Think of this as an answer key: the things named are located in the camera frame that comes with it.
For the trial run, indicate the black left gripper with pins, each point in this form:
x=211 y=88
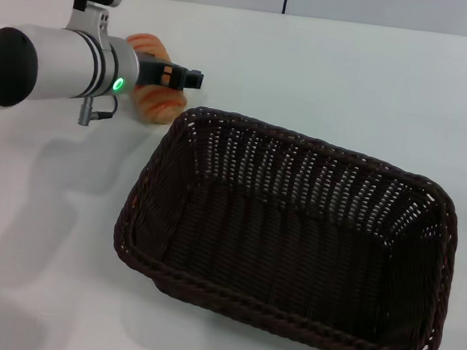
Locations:
x=160 y=73

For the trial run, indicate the orange striped bread loaf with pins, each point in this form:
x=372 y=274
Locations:
x=159 y=102

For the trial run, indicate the dark brown woven wicker basket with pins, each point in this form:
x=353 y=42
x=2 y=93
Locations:
x=293 y=240

